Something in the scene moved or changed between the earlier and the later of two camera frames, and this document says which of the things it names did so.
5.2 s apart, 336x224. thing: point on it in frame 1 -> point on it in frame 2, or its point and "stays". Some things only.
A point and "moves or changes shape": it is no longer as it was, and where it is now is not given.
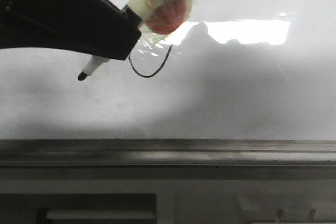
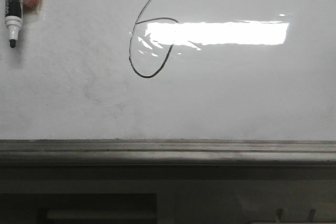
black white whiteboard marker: [137, 7] moves or changes shape
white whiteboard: [255, 61] stays
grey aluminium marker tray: [232, 152] stays
